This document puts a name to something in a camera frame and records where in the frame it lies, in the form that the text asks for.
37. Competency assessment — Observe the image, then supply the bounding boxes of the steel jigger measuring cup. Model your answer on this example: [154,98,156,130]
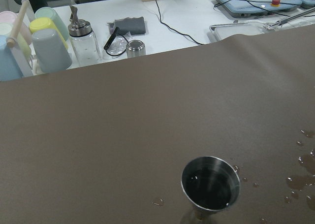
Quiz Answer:
[181,156,241,224]

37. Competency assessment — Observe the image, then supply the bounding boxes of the small steel canister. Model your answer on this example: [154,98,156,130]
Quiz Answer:
[126,40,146,58]

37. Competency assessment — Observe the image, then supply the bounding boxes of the brown table mat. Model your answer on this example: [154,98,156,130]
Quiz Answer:
[0,25,315,224]

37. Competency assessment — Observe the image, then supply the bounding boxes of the glass oil dispenser bottle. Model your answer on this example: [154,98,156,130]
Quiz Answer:
[68,5,101,66]

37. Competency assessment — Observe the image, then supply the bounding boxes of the metal tray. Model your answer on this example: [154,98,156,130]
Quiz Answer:
[208,22,266,43]

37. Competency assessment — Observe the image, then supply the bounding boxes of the blue teach pendant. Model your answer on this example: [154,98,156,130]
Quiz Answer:
[216,0,302,18]

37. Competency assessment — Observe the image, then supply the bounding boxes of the yellow plastic cup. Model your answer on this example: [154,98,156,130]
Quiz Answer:
[29,17,68,50]

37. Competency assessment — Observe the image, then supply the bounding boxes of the green plastic cup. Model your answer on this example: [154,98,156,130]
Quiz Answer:
[35,7,69,41]

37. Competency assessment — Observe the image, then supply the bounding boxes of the metal grabber tongs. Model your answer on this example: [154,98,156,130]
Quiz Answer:
[263,7,315,31]

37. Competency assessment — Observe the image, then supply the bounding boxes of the black cable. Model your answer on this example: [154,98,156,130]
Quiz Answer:
[153,0,205,45]

